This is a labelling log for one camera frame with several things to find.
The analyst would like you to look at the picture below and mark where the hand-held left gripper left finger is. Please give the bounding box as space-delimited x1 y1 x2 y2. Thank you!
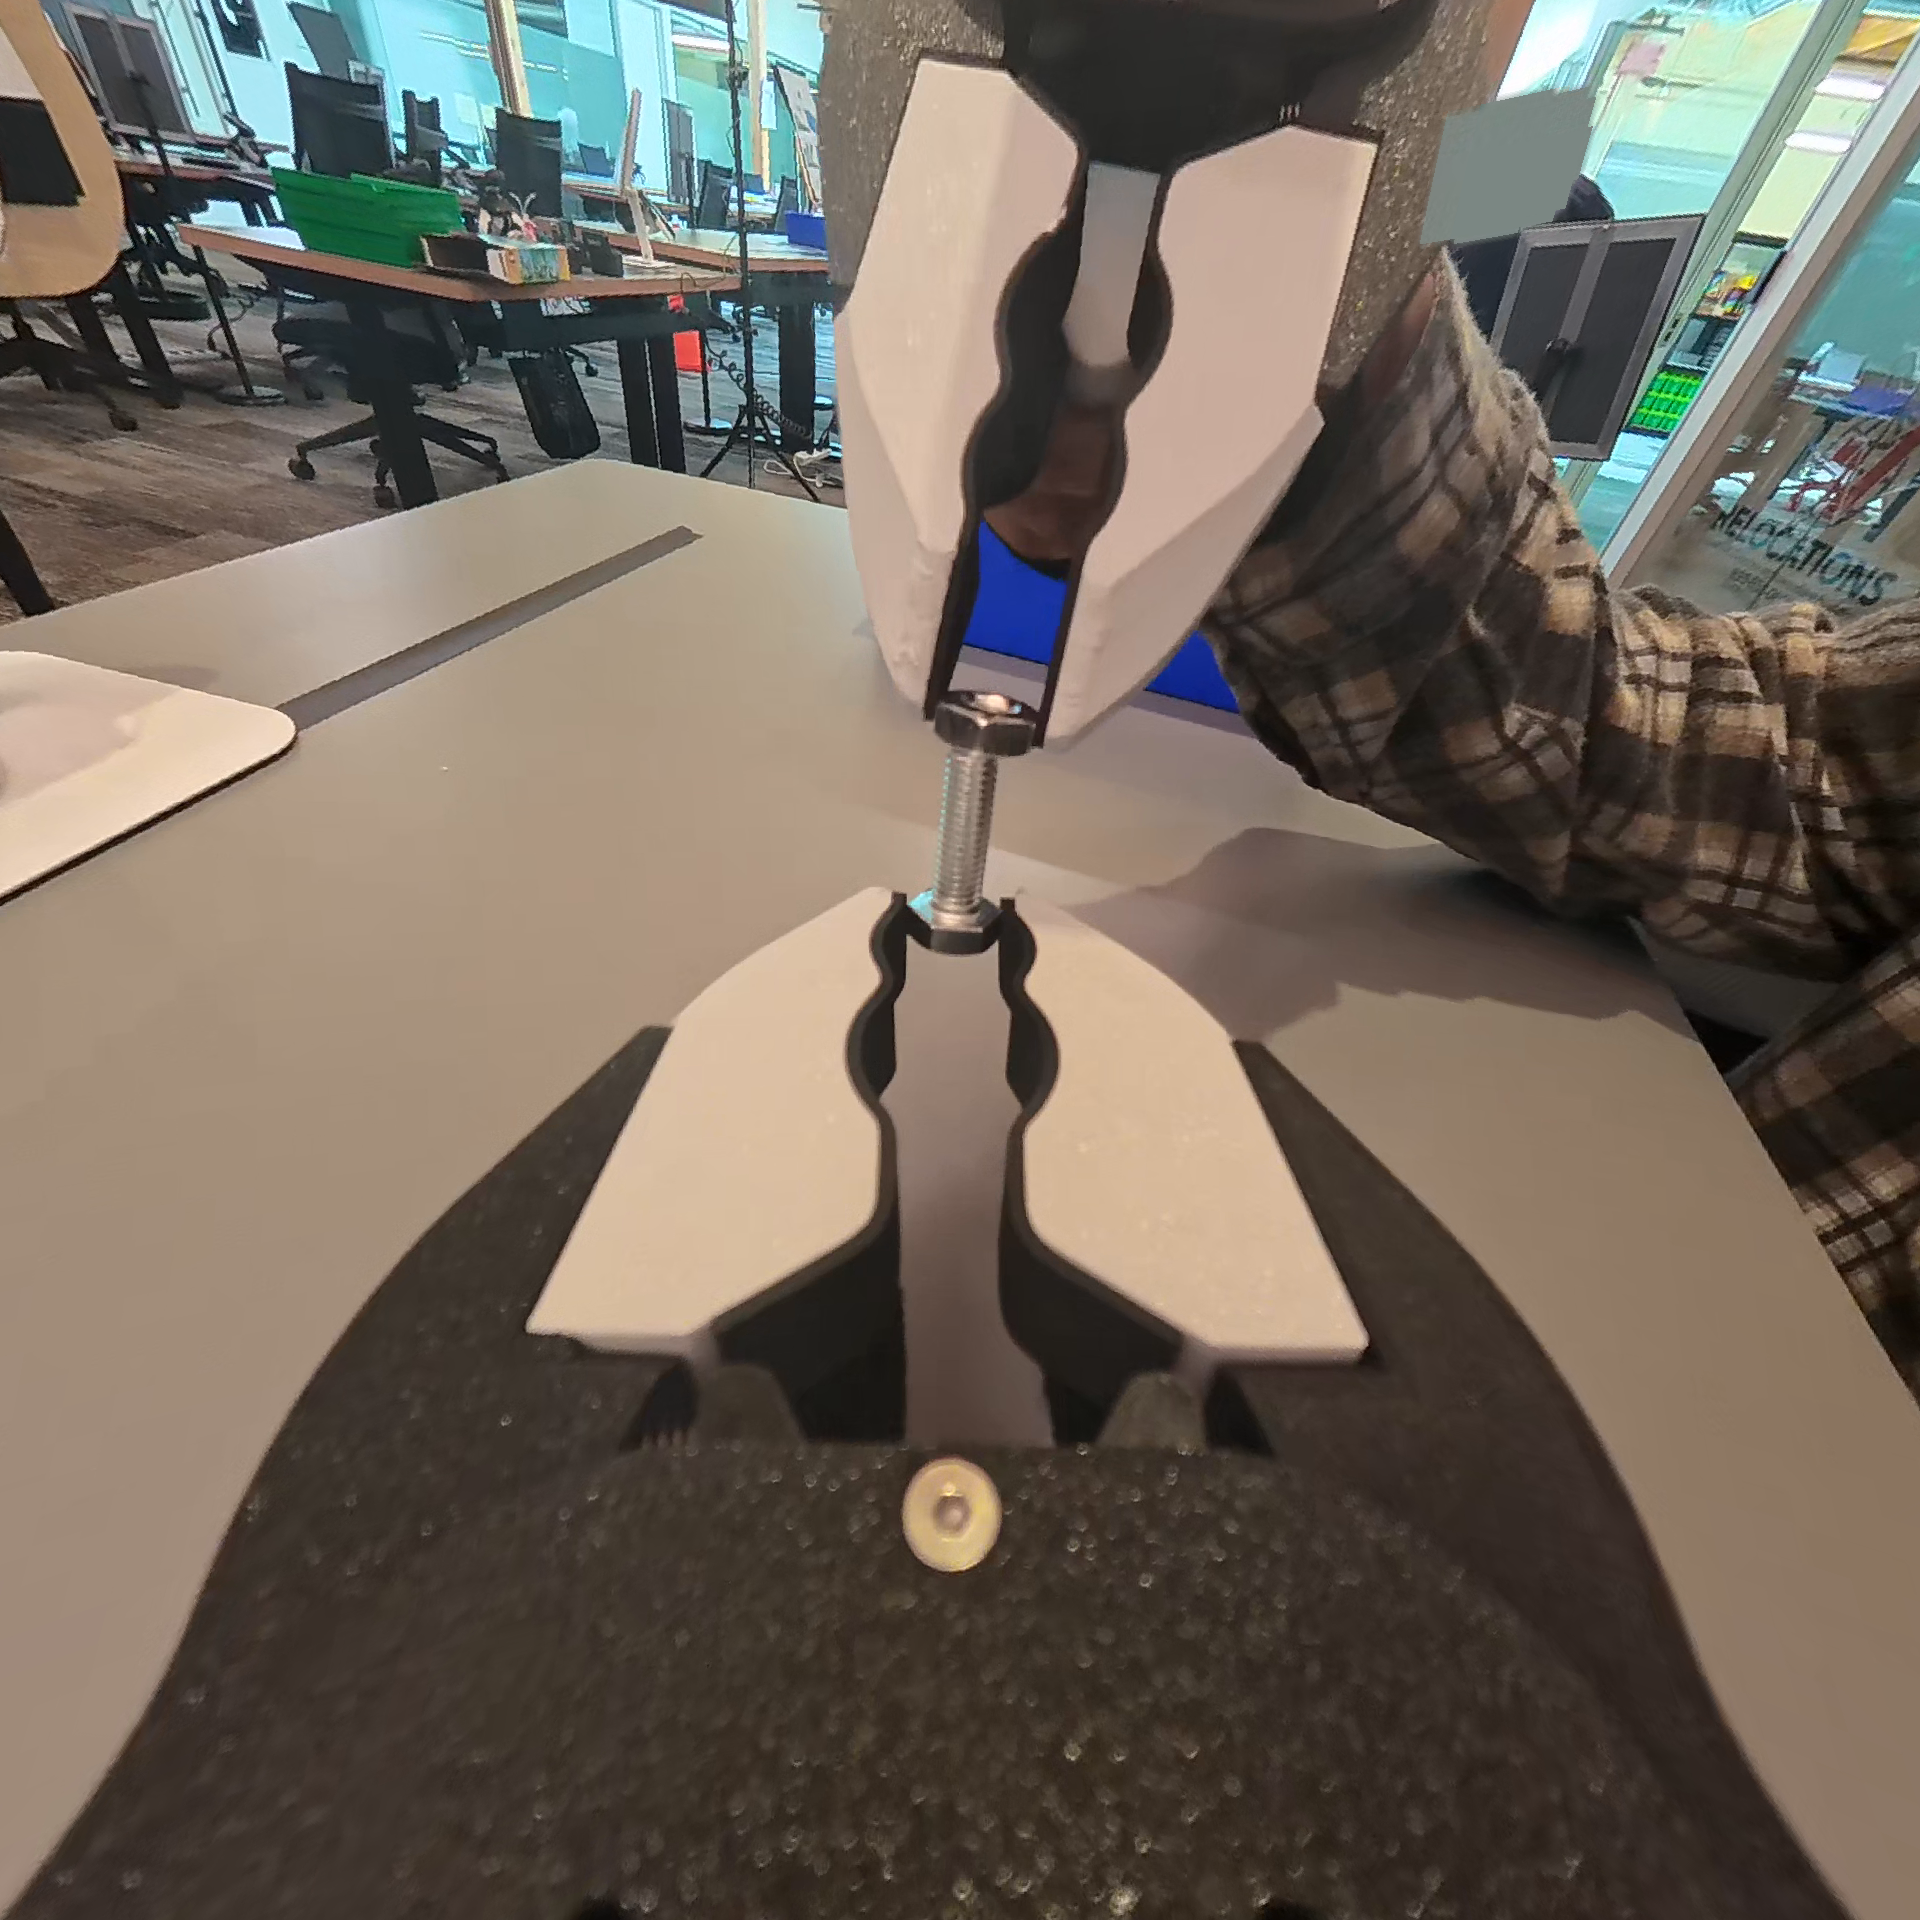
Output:
531 885 907 1363

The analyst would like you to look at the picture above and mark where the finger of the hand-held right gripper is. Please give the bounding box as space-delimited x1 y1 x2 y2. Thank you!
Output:
1039 123 1386 750
830 53 1091 714

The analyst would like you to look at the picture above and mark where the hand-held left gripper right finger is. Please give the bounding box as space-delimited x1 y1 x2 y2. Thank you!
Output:
993 894 1371 1366

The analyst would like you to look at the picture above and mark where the silver hex nut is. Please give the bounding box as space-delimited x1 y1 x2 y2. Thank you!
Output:
904 885 1004 958

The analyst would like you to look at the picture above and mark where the silver hex bolt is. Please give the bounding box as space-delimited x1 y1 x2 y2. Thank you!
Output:
931 693 1044 920

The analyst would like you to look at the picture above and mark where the person's right forearm plaid sleeve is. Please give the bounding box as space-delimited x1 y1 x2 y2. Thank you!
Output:
1206 270 1920 987

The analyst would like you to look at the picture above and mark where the person's right hand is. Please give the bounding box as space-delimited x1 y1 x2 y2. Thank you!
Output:
978 395 1135 567

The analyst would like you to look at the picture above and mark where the black tripod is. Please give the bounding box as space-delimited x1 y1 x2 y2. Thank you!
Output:
698 0 827 501

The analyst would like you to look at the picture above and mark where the blue flat object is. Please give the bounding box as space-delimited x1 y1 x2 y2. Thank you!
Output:
958 514 1247 718

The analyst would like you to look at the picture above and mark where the long wooden desk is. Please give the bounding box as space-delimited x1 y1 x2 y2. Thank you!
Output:
174 221 746 509

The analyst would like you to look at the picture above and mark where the black bag under desk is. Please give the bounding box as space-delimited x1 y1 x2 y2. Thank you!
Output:
505 348 604 460

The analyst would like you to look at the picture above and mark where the black desk monitor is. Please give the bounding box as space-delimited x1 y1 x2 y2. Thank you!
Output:
496 109 568 219
283 62 392 179

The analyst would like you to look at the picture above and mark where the small printed box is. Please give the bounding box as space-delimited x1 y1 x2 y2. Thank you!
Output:
426 234 568 290

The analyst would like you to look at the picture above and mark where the black swivel office chair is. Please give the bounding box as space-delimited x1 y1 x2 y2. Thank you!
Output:
283 301 512 509

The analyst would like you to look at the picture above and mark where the green plastic bin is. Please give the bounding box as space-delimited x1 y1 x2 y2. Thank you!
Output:
270 162 469 270

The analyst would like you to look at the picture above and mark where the person's plaid shirt torso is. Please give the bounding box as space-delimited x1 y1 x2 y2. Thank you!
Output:
1740 900 1920 1358

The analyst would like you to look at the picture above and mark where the white rounded pad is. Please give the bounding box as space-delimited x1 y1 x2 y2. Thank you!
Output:
0 649 295 902

